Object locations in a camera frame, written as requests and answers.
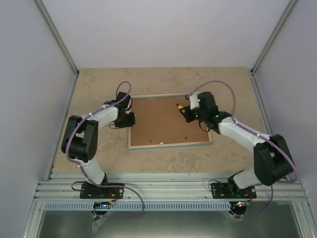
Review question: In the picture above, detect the yellow handled screwdriver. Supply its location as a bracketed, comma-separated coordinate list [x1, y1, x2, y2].
[176, 104, 185, 114]

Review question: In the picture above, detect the teal wooden photo frame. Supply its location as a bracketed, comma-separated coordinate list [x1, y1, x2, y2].
[127, 93, 212, 150]

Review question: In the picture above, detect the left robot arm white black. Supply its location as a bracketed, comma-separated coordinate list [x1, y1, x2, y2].
[61, 92, 135, 198]

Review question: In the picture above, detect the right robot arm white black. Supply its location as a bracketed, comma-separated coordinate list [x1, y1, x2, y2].
[179, 92, 295, 198]

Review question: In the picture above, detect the clear plastic bag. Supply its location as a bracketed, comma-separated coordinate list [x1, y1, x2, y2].
[92, 216, 106, 234]

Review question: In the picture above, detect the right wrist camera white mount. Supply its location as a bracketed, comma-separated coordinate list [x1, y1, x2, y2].
[185, 92, 200, 110]

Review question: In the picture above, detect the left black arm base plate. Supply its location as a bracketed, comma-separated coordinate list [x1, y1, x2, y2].
[79, 182, 124, 200]

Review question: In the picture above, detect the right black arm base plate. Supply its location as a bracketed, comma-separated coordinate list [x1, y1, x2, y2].
[208, 181, 257, 199]

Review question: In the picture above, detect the aluminium rail base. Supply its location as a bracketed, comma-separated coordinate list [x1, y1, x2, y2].
[34, 173, 307, 201]

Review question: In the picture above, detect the grey slotted cable duct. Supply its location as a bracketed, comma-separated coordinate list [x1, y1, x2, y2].
[44, 201, 231, 212]

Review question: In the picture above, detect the left aluminium corner post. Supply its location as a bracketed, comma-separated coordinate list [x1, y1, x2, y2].
[34, 0, 79, 78]

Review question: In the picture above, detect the aluminium corner post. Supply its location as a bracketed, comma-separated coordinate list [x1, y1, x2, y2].
[250, 0, 299, 77]
[34, 0, 79, 78]

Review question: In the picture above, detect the right aluminium corner post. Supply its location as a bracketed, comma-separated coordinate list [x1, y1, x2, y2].
[250, 0, 299, 77]

